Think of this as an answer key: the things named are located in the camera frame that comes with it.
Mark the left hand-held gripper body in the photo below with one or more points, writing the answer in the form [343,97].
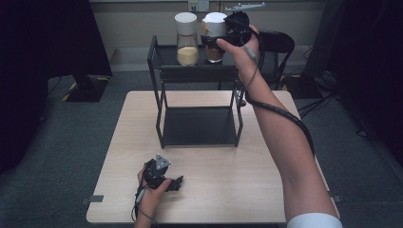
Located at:
[156,174]

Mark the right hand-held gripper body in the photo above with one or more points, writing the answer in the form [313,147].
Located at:
[238,27]

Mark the glass jar with brown powder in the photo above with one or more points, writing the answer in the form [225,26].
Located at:
[214,28]

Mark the glass jar with pale powder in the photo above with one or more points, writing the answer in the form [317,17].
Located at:
[187,41]

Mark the black two-tier metal rack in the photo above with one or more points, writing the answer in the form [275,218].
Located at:
[198,126]

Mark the person's left hand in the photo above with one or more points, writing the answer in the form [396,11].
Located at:
[152,198]

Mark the person's right hand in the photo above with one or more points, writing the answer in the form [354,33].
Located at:
[242,60]

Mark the black folding chair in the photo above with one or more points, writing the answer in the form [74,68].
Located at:
[278,41]

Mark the grey table clamp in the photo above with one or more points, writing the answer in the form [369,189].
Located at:
[93,199]
[337,198]

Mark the dark grey upright panel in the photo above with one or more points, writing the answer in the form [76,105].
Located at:
[323,38]

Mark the black stand base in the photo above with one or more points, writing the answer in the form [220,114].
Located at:
[88,88]
[301,87]

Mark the dark curtain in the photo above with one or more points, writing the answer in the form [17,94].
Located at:
[374,63]
[38,63]

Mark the white wall outlet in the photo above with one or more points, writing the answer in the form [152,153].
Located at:
[199,5]

